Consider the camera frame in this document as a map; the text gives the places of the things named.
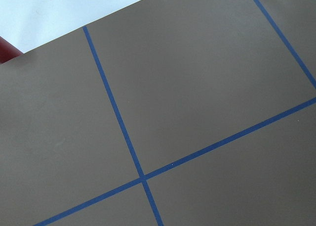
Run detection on red cylinder bottle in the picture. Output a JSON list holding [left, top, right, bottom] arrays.
[[0, 37, 23, 64]]

